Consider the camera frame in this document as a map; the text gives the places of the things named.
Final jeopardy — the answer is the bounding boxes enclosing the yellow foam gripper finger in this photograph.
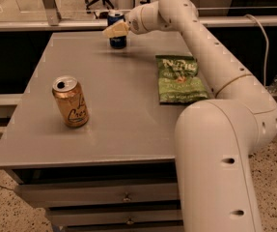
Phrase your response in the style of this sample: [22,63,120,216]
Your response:
[102,20,129,39]

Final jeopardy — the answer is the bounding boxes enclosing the blue Pepsi can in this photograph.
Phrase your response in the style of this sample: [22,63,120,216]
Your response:
[107,10,126,49]

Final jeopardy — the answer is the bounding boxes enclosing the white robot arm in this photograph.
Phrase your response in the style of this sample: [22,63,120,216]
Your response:
[103,0,277,232]

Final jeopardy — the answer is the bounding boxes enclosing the orange LaCroix can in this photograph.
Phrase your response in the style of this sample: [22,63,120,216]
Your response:
[52,75,89,128]

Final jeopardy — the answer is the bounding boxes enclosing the green chip bag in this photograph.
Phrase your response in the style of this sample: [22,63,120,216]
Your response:
[155,55,209,103]

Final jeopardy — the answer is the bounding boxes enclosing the grey drawer cabinet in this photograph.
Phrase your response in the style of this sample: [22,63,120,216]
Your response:
[0,32,188,232]

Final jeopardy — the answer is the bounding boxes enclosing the top grey drawer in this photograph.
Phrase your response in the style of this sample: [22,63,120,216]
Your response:
[14,179,179,208]

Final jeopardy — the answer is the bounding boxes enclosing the grey drawer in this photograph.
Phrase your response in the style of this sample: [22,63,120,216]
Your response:
[45,209,182,226]
[14,179,179,208]

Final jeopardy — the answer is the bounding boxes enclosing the middle grey drawer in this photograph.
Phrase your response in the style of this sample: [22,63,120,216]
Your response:
[45,209,182,226]

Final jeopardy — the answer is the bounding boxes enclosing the metal railing frame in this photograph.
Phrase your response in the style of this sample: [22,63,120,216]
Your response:
[0,0,277,32]

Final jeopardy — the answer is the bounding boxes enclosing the white cable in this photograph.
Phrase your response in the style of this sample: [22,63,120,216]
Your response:
[244,14,271,89]

